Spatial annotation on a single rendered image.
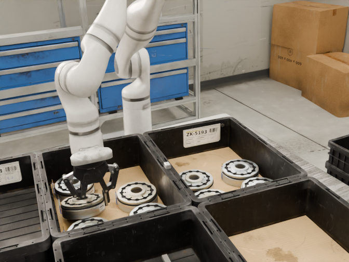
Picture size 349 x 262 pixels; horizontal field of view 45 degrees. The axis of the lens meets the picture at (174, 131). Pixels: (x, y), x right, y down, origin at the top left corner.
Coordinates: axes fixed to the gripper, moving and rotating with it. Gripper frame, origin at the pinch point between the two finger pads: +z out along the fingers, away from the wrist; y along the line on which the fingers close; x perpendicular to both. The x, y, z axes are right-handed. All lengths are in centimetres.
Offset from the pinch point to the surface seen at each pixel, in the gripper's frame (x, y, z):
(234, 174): 1.8, -37.4, 1.2
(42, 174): -7.0, 10.9, -6.6
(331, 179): -7, -78, 18
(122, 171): -17.6, -11.0, 3.7
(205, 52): -293, -162, 46
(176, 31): -198, -97, 2
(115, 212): 1.6, -4.3, 3.8
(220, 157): -14.1, -41.0, 4.3
